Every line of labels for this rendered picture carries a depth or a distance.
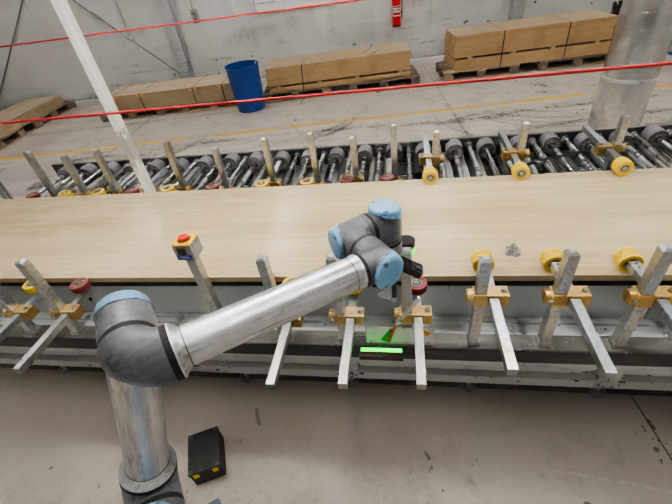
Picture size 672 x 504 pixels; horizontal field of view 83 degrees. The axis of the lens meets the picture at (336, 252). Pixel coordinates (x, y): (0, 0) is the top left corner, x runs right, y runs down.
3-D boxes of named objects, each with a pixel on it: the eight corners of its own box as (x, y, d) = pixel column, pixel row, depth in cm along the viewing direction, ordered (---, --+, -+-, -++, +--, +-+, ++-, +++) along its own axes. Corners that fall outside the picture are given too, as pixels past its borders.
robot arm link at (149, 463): (128, 539, 106) (80, 335, 70) (121, 481, 119) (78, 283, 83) (185, 512, 114) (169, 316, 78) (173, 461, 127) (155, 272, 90)
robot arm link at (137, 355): (88, 386, 63) (410, 248, 89) (85, 338, 72) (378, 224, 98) (116, 424, 70) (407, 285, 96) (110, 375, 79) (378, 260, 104)
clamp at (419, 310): (431, 324, 141) (432, 315, 138) (394, 324, 143) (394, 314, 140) (430, 313, 145) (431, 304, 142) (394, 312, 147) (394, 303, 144)
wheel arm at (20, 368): (25, 375, 146) (18, 368, 144) (18, 374, 147) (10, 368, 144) (94, 294, 180) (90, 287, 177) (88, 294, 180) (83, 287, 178)
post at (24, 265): (84, 340, 178) (20, 262, 149) (78, 340, 179) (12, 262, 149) (89, 334, 181) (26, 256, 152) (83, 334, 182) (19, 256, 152)
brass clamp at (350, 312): (364, 326, 145) (363, 317, 142) (329, 325, 148) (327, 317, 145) (365, 314, 150) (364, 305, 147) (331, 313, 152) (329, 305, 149)
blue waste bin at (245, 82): (266, 112, 626) (255, 64, 582) (232, 116, 632) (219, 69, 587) (272, 101, 672) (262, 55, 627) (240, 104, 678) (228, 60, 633)
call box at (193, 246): (196, 262, 134) (188, 244, 129) (178, 262, 135) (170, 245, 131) (204, 249, 140) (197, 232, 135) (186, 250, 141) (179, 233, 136)
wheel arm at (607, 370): (615, 379, 105) (620, 372, 102) (601, 379, 105) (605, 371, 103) (557, 261, 143) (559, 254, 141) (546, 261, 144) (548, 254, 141)
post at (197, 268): (231, 339, 163) (194, 258, 135) (220, 339, 163) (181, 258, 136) (234, 331, 166) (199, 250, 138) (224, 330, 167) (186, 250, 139)
